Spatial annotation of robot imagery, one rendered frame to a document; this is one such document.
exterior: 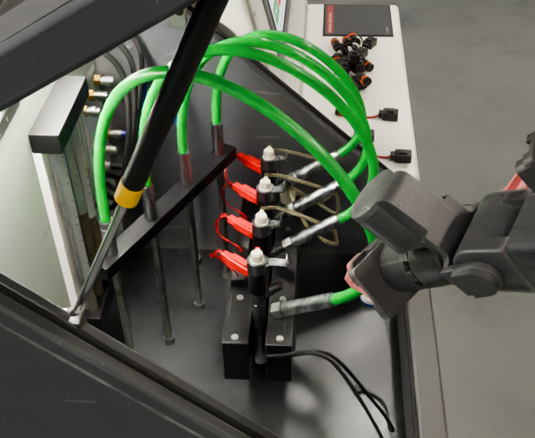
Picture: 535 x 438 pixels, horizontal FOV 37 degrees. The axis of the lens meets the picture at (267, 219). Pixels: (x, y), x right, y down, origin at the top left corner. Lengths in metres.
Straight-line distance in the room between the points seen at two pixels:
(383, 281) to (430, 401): 0.34
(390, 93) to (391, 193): 0.97
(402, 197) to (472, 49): 3.28
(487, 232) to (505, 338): 1.85
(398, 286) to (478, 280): 0.15
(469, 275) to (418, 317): 0.54
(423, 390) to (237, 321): 0.28
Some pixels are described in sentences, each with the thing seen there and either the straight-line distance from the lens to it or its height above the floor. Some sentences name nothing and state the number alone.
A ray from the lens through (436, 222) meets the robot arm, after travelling 0.73.
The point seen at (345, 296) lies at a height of 1.17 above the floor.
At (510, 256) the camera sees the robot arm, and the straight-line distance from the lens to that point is 0.67.
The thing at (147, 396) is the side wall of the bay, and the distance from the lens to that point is 0.76.
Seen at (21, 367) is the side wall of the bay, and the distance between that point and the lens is 0.76.
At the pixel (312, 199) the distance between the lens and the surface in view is 1.21.
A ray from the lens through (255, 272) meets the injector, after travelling 1.09.
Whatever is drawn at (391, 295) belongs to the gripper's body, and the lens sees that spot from 0.84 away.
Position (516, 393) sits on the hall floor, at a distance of 2.41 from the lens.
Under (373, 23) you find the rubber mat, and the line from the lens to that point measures 1.94.
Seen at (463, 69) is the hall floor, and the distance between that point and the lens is 3.81.
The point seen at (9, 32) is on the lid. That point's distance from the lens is 0.53.
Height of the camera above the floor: 1.84
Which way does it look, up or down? 40 degrees down
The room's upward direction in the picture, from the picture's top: 1 degrees counter-clockwise
